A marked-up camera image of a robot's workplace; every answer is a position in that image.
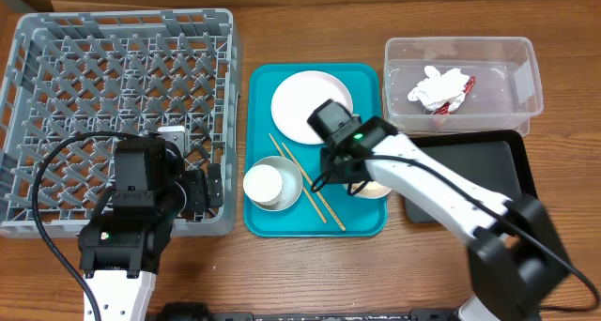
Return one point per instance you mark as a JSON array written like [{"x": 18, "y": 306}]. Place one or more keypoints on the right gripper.
[{"x": 327, "y": 172}]

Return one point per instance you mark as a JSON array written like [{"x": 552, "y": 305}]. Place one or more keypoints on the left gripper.
[{"x": 201, "y": 192}]

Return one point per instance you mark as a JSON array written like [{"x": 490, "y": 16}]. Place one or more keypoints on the small pink bowl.
[{"x": 370, "y": 190}]

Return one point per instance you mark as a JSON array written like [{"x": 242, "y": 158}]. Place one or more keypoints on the grey bowl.
[{"x": 291, "y": 175}]

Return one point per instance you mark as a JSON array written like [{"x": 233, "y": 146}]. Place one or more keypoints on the white cup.
[{"x": 263, "y": 184}]

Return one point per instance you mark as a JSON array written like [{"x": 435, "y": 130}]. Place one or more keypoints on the large white plate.
[{"x": 298, "y": 96}]

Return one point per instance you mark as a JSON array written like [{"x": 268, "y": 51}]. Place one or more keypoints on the red snack wrapper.
[{"x": 449, "y": 107}]

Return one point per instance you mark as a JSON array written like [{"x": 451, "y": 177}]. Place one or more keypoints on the white napkin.
[{"x": 437, "y": 88}]

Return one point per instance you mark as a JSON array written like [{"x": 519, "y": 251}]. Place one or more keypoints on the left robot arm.
[{"x": 131, "y": 225}]

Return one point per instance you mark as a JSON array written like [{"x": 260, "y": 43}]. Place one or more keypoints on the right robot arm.
[{"x": 515, "y": 255}]

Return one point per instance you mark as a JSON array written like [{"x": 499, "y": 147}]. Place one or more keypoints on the black waste tray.
[{"x": 496, "y": 160}]

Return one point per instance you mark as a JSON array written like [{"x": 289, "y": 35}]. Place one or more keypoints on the teal serving tray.
[{"x": 361, "y": 217}]

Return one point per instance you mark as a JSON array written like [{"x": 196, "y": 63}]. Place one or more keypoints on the clear plastic bin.
[{"x": 506, "y": 94}]

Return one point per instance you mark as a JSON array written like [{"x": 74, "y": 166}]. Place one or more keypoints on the grey plastic dish rack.
[{"x": 73, "y": 80}]

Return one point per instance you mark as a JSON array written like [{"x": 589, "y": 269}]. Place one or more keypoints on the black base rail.
[{"x": 198, "y": 311}]

